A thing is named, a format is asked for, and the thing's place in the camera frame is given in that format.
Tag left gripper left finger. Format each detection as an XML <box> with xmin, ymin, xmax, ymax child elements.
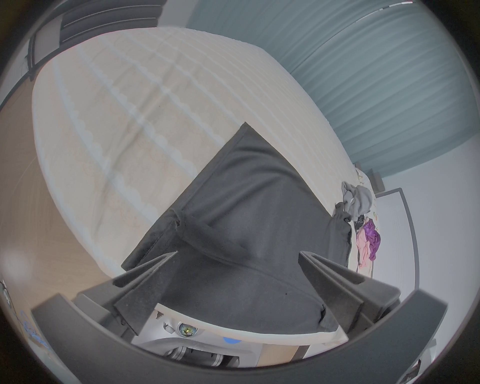
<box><xmin>74</xmin><ymin>250</ymin><xmax>179</xmax><ymax>336</ymax></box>

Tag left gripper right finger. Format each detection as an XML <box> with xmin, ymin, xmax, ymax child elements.
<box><xmin>298</xmin><ymin>250</ymin><xmax>401</xmax><ymax>334</ymax></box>

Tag black T-shirt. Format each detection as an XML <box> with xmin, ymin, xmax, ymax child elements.
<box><xmin>121</xmin><ymin>122</ymin><xmax>353</xmax><ymax>334</ymax></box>

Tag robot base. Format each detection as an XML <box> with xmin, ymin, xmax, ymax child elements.
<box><xmin>131</xmin><ymin>302</ymin><xmax>350</xmax><ymax>370</ymax></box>

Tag bed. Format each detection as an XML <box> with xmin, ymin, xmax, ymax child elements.
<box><xmin>31</xmin><ymin>26</ymin><xmax>419</xmax><ymax>301</ymax></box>

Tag pink garment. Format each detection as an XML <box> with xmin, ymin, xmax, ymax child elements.
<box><xmin>355</xmin><ymin>229</ymin><xmax>372</xmax><ymax>269</ymax></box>

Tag purple garment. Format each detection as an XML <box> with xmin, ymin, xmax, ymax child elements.
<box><xmin>362</xmin><ymin>219</ymin><xmax>381</xmax><ymax>261</ymax></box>

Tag grey garment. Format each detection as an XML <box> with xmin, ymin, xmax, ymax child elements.
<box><xmin>340</xmin><ymin>182</ymin><xmax>374</xmax><ymax>222</ymax></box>

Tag grey bedside table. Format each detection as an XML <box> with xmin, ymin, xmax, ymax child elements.
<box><xmin>354</xmin><ymin>162</ymin><xmax>385</xmax><ymax>193</ymax></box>

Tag black chest of drawers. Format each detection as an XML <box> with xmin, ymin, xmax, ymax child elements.
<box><xmin>26</xmin><ymin>0</ymin><xmax>167</xmax><ymax>72</ymax></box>

